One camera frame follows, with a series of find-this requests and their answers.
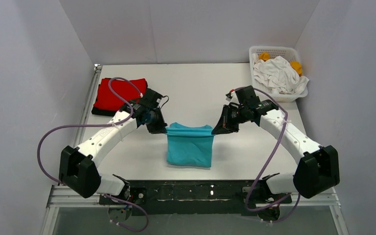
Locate aluminium frame rail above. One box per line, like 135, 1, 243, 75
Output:
40, 65, 103, 235

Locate folded red t-shirt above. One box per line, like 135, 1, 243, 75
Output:
93, 77, 148, 112

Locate turquoise polo shirt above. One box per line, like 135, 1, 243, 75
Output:
166, 122, 214, 168

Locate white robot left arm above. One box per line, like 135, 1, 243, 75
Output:
59, 88, 167, 200

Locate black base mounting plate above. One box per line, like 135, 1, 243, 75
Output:
99, 180, 292, 215

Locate white plastic laundry basket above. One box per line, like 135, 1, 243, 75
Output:
249, 46, 308, 102

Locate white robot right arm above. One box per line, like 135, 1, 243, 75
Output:
211, 86, 340, 200

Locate orange t-shirt in basket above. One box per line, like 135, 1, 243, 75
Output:
258, 52, 303, 76

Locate crumpled white t-shirt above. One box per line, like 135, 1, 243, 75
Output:
251, 53, 309, 95

